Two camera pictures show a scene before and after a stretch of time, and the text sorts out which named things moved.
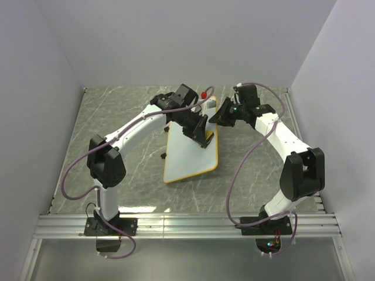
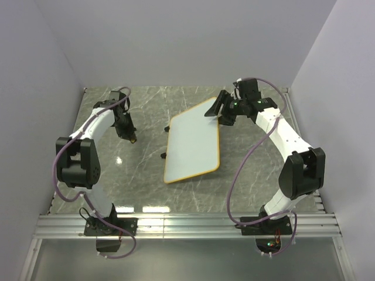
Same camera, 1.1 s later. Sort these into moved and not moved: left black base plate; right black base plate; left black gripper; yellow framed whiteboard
Moved: left black gripper
Not moved: right black base plate; left black base plate; yellow framed whiteboard
